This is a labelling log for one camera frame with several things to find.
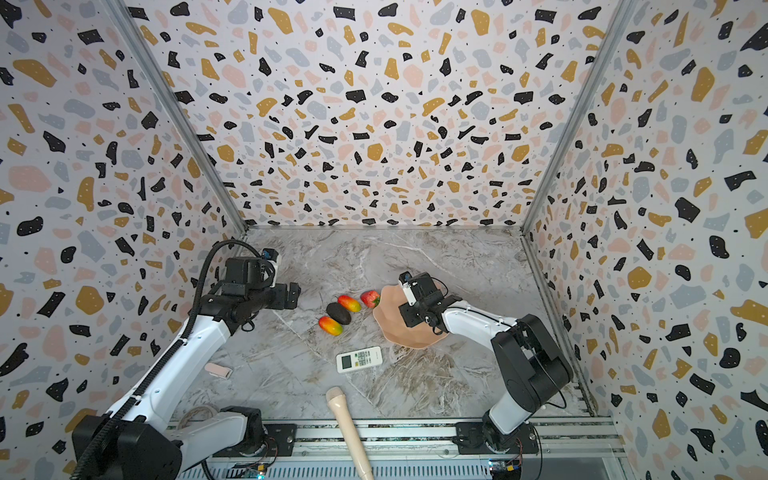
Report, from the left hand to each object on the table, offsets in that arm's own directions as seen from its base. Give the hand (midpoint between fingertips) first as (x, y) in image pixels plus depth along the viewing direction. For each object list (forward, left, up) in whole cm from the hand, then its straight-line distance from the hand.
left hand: (281, 282), depth 80 cm
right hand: (+1, -34, -13) cm, 36 cm away
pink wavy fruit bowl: (-2, -29, -18) cm, 34 cm away
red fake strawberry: (+5, -23, -17) cm, 29 cm away
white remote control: (-15, -20, -18) cm, 31 cm away
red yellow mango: (-4, -11, -18) cm, 21 cm away
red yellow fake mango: (+4, -16, -18) cm, 24 cm away
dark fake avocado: (-1, -13, -16) cm, 21 cm away
